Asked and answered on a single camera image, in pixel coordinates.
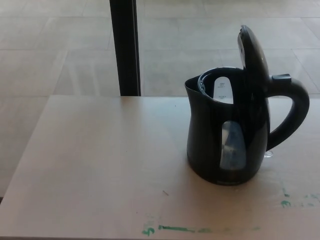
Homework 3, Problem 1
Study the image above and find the black electric kettle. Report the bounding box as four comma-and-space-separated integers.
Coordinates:
184, 24, 311, 187

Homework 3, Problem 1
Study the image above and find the black vertical post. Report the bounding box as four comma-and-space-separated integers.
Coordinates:
109, 0, 142, 97

